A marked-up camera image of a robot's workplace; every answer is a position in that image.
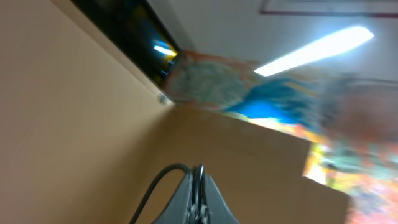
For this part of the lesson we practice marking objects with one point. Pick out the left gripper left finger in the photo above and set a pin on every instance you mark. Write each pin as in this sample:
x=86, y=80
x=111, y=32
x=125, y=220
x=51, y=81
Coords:
x=177, y=209

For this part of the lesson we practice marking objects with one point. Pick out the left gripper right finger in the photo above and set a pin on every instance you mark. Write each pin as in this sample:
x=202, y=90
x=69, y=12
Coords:
x=218, y=210

